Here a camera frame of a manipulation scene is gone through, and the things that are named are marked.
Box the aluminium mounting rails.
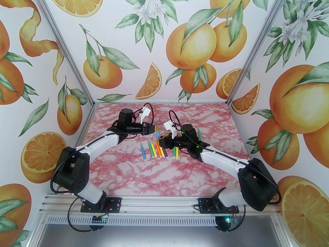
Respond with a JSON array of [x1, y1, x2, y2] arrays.
[[38, 193, 281, 216]]

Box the perforated metal strip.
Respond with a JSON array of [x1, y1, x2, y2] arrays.
[[39, 216, 283, 226]]

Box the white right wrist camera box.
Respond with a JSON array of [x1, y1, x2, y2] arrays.
[[163, 121, 178, 139]]

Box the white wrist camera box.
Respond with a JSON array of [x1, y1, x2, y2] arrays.
[[138, 107, 151, 122], [163, 121, 178, 139]]

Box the black left wrist camera cable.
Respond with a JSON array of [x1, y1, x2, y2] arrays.
[[143, 102, 154, 125]]

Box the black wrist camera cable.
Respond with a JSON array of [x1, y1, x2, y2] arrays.
[[143, 102, 154, 125], [168, 110, 196, 148]]

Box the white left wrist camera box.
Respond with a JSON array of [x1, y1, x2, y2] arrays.
[[138, 107, 151, 122]]

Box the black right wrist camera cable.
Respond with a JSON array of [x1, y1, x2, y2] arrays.
[[168, 110, 196, 148]]

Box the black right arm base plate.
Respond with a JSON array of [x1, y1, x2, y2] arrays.
[[199, 198, 239, 214]]

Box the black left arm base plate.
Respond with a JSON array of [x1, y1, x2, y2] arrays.
[[80, 197, 122, 213]]

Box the black round mount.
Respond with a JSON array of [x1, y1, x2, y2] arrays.
[[215, 216, 232, 233]]

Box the black right base cable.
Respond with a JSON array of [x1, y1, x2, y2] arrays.
[[226, 202, 246, 232]]

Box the black base cable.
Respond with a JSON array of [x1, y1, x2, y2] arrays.
[[226, 202, 246, 232], [66, 198, 103, 233]]

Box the aluminium frame post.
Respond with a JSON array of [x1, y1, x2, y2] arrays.
[[33, 0, 95, 105], [226, 0, 293, 104]]

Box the black left base cable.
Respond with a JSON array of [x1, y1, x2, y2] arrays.
[[66, 198, 103, 233]]

